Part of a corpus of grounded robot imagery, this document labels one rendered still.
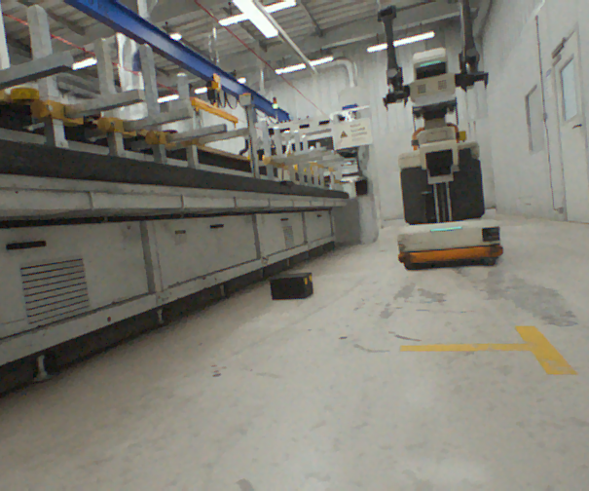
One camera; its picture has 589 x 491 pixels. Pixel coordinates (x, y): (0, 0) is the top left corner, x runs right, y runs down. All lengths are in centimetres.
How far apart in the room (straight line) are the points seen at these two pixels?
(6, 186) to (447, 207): 258
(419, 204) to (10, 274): 249
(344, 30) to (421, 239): 921
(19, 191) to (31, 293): 40
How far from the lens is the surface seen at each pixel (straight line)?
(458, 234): 282
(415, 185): 315
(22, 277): 158
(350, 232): 573
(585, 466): 83
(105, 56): 168
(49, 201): 137
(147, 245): 200
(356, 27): 1157
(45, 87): 145
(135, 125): 160
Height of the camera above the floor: 41
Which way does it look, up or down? 3 degrees down
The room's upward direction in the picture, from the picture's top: 7 degrees counter-clockwise
